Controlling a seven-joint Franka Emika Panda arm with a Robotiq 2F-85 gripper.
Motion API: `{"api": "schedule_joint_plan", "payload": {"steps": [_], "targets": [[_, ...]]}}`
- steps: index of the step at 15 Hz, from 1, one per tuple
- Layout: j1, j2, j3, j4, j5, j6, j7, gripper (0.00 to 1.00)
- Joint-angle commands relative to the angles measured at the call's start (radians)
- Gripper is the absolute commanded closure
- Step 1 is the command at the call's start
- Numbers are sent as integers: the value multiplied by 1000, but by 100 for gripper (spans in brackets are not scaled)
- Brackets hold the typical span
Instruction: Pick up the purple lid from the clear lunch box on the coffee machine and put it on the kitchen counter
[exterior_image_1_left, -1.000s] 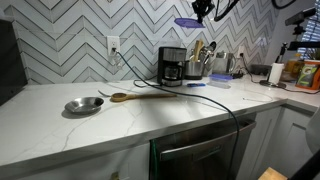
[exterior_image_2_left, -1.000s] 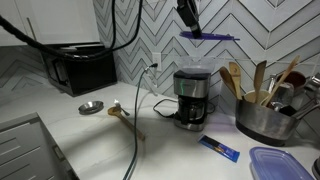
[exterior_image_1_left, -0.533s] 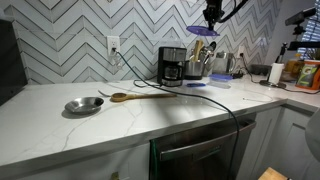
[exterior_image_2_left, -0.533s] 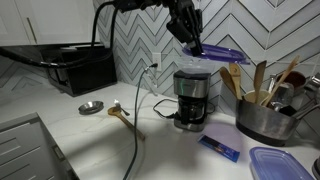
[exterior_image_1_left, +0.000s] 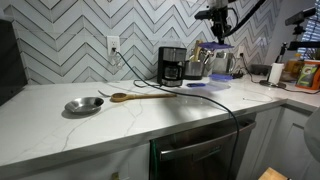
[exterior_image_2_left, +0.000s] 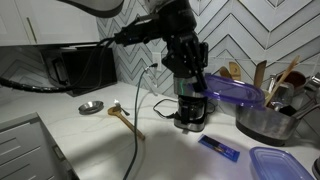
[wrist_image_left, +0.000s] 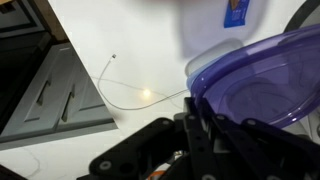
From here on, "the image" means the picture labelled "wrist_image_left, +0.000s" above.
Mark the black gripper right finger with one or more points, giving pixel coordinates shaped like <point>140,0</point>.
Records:
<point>273,153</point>

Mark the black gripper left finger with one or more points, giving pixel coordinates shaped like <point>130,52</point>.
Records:
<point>140,153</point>

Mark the translucent purple plastic bowl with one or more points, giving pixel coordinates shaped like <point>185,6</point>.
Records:
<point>266,83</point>

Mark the clear lunch box blue lid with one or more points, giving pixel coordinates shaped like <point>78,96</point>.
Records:
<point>213,53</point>

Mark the wide grey cabinet door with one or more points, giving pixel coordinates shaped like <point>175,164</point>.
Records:
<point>88,103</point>

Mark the narrow grey cabinet door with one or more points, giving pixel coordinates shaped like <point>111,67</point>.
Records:
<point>33,100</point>

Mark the blue packet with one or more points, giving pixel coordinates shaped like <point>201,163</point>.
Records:
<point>236,13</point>

